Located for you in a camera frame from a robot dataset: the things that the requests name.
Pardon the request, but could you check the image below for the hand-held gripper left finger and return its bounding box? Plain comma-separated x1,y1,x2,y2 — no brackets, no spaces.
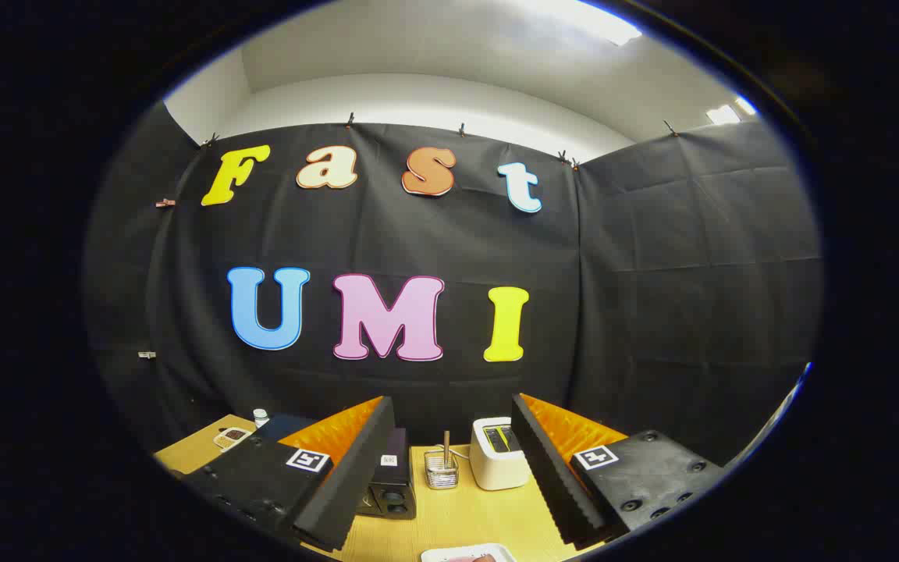
184,396,396,553

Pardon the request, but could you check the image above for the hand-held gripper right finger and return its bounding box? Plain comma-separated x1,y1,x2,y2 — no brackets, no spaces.
512,393,727,551

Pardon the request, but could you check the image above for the black toaster oven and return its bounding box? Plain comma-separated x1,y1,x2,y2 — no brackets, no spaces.
356,428,418,520

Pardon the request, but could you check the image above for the white square plate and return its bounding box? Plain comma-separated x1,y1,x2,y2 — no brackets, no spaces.
421,543,518,562

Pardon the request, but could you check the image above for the white bread toaster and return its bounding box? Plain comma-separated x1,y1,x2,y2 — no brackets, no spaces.
469,417,532,491

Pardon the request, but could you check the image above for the ceiling light panel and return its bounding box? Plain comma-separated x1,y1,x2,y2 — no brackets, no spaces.
705,95,759,126

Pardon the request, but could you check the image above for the small wire basket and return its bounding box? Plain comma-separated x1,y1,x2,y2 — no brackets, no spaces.
425,431,460,490

